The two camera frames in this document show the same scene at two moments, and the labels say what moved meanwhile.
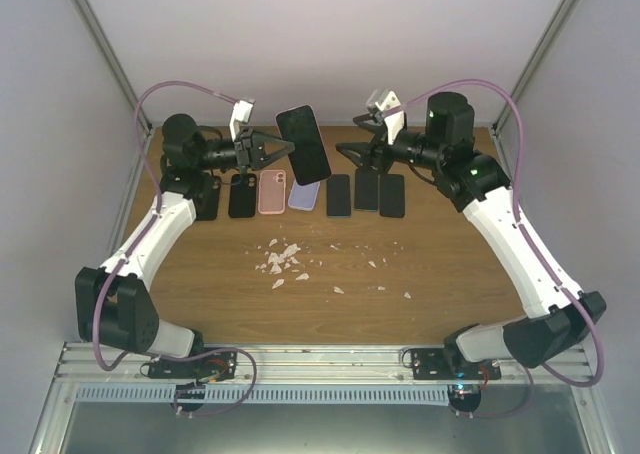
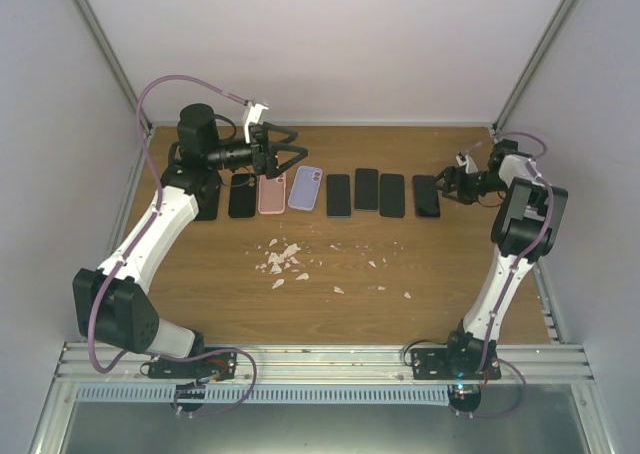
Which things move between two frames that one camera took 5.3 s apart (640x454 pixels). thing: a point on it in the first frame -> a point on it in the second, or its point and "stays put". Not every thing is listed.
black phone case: [207, 198] stays put
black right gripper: [369, 153] -> [451, 173]
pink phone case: [272, 191] stays put
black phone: [391, 195] stays put
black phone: [310, 159] -> [426, 197]
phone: [367, 188] stays put
